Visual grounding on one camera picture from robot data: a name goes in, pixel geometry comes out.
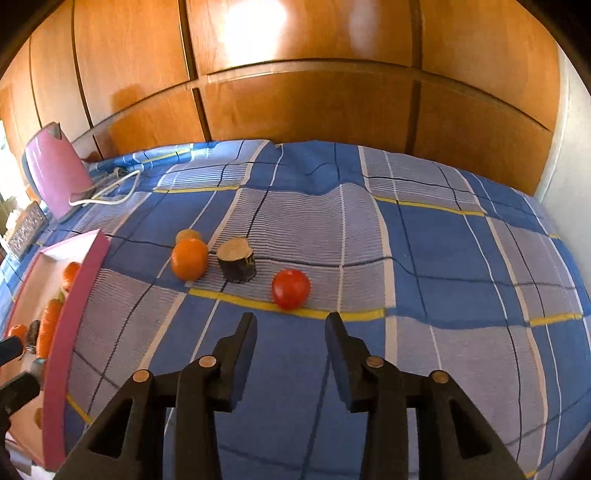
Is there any large orange mandarin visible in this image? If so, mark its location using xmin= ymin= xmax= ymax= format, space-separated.
xmin=7 ymin=324 xmax=28 ymax=354

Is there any dark round avocado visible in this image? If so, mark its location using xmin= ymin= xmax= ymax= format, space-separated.
xmin=25 ymin=320 xmax=40 ymax=351

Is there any orange carrot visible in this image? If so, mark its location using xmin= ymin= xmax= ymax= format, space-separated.
xmin=36 ymin=289 xmax=65 ymax=359

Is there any pink shallow box tray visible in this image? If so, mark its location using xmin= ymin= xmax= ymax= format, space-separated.
xmin=6 ymin=229 xmax=110 ymax=471

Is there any far left orange mandarin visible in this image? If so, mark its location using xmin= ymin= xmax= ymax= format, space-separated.
xmin=61 ymin=262 xmax=81 ymax=292

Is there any silver ornate tissue box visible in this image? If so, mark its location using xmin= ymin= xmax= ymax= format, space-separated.
xmin=7 ymin=201 xmax=48 ymax=259

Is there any blue plaid tablecloth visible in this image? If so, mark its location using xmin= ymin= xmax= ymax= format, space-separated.
xmin=37 ymin=140 xmax=590 ymax=479

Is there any pink electric kettle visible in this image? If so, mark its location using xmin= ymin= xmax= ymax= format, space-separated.
xmin=22 ymin=122 xmax=94 ymax=222

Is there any middle orange mandarin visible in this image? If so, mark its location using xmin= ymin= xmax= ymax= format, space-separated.
xmin=170 ymin=238 xmax=208 ymax=282

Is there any small kiwi behind mandarins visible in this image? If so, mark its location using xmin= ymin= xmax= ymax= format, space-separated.
xmin=175 ymin=229 xmax=201 ymax=244

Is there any dark eggplant stump piece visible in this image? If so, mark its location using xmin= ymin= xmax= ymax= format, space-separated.
xmin=216 ymin=237 xmax=256 ymax=283

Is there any red tomato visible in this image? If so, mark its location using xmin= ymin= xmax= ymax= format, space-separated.
xmin=271 ymin=269 xmax=311 ymax=311

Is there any wooden panelled wardrobe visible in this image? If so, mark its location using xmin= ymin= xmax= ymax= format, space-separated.
xmin=1 ymin=1 xmax=560 ymax=194

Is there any white kettle power cord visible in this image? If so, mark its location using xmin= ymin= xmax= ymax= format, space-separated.
xmin=67 ymin=166 xmax=143 ymax=207

